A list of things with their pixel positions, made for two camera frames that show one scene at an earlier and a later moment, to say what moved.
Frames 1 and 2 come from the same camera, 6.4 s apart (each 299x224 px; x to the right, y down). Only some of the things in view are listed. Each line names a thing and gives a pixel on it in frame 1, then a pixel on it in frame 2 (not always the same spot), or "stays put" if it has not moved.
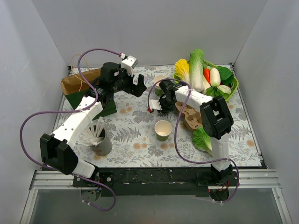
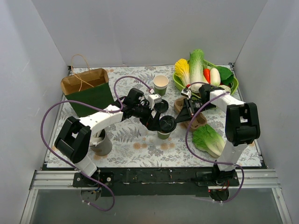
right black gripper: x=165 y=102 → x=189 y=109
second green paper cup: x=159 y=91 stays put
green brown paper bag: x=76 y=87 stays put
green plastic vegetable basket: x=234 y=85 stays put
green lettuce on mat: x=202 y=141 stays put
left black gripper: x=131 y=84 → x=153 y=119
